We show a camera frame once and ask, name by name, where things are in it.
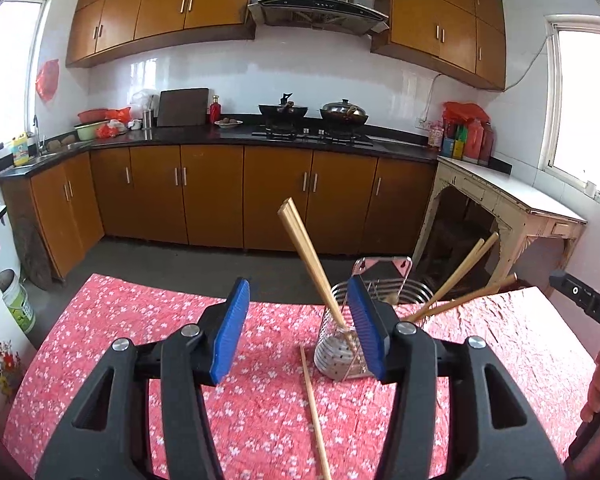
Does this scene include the brown lower kitchen cabinets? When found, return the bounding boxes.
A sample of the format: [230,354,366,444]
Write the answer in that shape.
[0,144,438,281]

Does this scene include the metal sink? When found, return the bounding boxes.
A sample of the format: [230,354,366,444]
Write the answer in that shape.
[30,142,91,163]

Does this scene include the brown wall cabinets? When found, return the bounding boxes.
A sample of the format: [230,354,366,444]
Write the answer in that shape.
[66,0,258,68]
[370,0,507,92]

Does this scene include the black kitchen countertop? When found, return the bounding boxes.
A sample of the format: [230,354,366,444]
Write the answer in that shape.
[0,122,441,178]

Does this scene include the pan with metal lid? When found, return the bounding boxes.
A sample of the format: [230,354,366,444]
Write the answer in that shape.
[320,99,369,127]

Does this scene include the window with white frame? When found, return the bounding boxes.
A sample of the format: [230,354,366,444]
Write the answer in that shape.
[545,15,600,211]
[0,0,51,156]

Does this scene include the yellow detergent bottle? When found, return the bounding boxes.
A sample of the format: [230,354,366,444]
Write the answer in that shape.
[12,132,35,167]

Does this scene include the red floral tablecloth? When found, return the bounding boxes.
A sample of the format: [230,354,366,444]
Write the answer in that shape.
[2,272,598,480]

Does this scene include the green basin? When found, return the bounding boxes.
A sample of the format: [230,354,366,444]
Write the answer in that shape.
[75,122,112,141]

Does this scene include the dark cutting board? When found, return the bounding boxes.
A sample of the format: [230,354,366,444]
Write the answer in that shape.
[156,88,210,127]

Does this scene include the red basin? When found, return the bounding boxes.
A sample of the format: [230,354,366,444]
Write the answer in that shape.
[77,108,131,123]

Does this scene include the person's right hand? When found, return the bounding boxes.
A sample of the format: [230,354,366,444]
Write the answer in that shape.
[580,344,600,423]

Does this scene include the white bucket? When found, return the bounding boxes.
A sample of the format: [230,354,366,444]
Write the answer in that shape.
[0,270,36,333]

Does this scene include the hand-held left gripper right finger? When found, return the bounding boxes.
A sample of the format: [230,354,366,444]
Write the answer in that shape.
[346,275,567,480]

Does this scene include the white wall cable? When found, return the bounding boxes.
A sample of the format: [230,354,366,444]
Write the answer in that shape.
[425,35,551,121]

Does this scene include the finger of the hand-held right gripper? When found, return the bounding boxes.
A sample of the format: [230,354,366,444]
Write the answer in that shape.
[549,270,600,346]

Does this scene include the red bag with bottles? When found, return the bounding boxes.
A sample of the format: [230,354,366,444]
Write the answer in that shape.
[440,101,496,166]

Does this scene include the black wok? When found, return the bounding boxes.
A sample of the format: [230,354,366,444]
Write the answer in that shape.
[258,92,309,128]

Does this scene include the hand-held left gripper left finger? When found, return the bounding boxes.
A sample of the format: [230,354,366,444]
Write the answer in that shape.
[35,276,252,480]

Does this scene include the white plastic bag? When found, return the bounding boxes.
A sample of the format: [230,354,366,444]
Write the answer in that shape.
[131,89,158,113]

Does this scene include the black gas stove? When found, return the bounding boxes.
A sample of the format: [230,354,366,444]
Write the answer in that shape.
[252,127,373,147]

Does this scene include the metal wire chopstick holder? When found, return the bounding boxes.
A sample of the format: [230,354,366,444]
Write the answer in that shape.
[312,256,433,381]

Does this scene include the red plastic bag on wall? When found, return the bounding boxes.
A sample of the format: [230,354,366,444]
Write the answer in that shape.
[36,59,60,103]

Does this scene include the cream side table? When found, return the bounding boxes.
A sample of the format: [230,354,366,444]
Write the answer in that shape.
[412,156,587,291]

